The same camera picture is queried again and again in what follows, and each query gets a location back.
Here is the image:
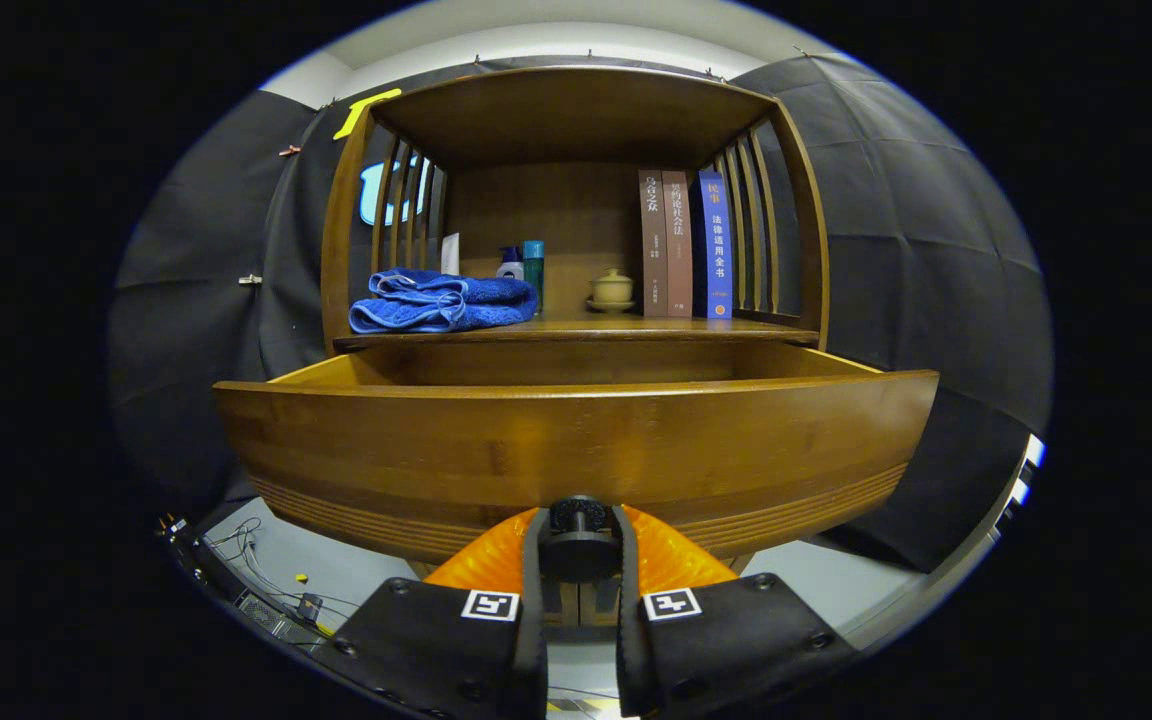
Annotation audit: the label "dark brown book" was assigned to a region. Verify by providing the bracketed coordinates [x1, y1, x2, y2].
[639, 169, 669, 319]

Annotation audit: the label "thin floor cables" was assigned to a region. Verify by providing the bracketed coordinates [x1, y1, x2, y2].
[201, 517, 362, 626]

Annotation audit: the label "wooden countertop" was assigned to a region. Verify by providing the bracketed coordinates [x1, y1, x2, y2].
[333, 315, 821, 353]

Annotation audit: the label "blue book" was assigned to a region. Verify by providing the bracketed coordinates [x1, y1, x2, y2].
[693, 169, 734, 321]

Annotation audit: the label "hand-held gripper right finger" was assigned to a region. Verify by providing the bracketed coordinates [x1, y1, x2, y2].
[614, 503, 859, 720]

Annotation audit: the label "folded blue towel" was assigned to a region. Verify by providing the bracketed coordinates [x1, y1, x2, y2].
[349, 268, 540, 334]

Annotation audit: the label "wooden drawer with black knob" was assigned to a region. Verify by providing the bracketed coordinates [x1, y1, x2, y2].
[213, 340, 940, 584]

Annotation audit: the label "beige lidded tea cup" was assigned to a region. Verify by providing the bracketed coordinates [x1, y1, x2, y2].
[587, 268, 637, 314]

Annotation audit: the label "wooden cabinet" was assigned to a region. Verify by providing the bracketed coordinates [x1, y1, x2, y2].
[320, 65, 831, 629]

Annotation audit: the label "reddish brown book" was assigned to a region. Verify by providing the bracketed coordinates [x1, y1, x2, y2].
[663, 170, 694, 319]

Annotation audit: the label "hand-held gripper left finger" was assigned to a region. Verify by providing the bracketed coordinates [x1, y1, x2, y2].
[311, 505, 549, 720]

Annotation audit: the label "teal bottle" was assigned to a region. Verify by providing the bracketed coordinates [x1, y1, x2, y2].
[522, 240, 546, 317]

